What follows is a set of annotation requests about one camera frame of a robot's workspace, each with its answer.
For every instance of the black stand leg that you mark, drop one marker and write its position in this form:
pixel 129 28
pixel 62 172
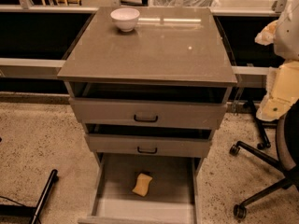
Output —
pixel 258 125

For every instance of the bottom grey drawer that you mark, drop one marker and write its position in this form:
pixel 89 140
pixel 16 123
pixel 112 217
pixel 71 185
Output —
pixel 172 196

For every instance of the grey drawer cabinet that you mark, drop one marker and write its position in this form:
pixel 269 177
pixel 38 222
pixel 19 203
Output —
pixel 145 45

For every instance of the grey metal rail frame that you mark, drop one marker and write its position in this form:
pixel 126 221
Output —
pixel 204 69

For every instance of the middle grey drawer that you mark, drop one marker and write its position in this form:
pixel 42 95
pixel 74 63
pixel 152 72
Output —
pixel 174 147

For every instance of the yellow sponge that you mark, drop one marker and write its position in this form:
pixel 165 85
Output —
pixel 142 185

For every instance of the top grey drawer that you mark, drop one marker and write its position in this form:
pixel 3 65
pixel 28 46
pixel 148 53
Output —
pixel 146 113

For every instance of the grey drawer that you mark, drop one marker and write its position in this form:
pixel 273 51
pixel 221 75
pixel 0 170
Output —
pixel 172 196
pixel 146 113
pixel 174 147

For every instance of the white ceramic bowl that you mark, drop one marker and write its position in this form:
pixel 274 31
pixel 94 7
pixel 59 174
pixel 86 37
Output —
pixel 125 18

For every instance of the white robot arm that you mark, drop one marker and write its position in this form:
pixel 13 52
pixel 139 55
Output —
pixel 282 84

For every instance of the black office chair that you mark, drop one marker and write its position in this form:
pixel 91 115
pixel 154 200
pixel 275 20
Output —
pixel 287 147

